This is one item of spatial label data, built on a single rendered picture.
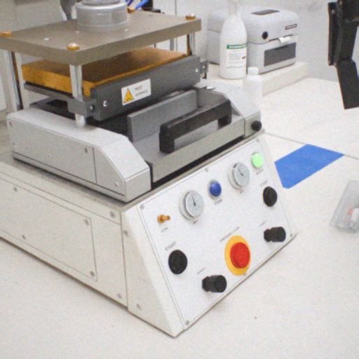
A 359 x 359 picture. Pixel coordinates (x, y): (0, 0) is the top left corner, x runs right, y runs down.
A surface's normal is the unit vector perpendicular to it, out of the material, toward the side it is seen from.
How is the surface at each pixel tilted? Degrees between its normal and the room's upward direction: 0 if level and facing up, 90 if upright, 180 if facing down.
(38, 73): 90
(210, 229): 65
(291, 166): 0
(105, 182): 90
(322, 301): 0
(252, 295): 0
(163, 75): 90
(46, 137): 90
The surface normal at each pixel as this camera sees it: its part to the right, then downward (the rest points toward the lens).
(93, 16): -0.25, 0.43
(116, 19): 0.59, 0.34
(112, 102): 0.77, 0.26
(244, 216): 0.68, -0.14
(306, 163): -0.03, -0.90
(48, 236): -0.64, 0.36
